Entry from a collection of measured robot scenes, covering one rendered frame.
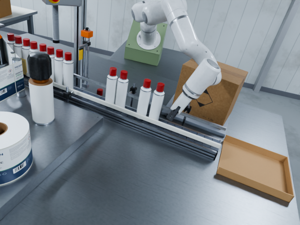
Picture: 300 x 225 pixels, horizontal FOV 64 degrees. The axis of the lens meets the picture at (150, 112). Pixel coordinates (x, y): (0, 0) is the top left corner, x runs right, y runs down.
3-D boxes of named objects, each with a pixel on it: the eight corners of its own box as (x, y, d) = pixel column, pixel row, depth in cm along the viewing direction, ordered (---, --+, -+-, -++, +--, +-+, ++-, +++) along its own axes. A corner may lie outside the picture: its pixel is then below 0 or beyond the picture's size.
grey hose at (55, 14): (51, 42, 131) (49, 0, 120) (55, 40, 134) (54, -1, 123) (56, 43, 130) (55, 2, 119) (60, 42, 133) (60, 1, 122)
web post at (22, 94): (13, 95, 117) (8, 59, 107) (21, 92, 121) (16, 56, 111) (21, 98, 116) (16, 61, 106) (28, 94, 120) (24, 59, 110)
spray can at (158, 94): (146, 121, 118) (153, 84, 107) (150, 116, 122) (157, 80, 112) (156, 125, 117) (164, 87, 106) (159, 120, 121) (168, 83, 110)
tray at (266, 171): (216, 173, 104) (219, 166, 101) (223, 140, 125) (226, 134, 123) (289, 202, 97) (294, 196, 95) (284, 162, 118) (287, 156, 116)
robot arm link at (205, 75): (194, 80, 109) (182, 81, 102) (213, 57, 101) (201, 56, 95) (206, 93, 105) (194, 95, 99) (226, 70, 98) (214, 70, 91)
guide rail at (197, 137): (26, 76, 132) (26, 72, 131) (28, 75, 133) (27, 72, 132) (219, 148, 108) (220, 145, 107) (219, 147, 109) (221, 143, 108)
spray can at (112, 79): (102, 105, 123) (105, 68, 113) (107, 101, 128) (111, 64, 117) (111, 108, 122) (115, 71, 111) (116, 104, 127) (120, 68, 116)
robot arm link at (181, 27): (187, 31, 116) (211, 89, 111) (165, 27, 105) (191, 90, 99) (202, 19, 110) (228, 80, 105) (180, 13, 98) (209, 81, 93)
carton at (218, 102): (171, 107, 139) (182, 64, 125) (186, 93, 158) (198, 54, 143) (220, 130, 129) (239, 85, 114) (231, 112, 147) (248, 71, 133)
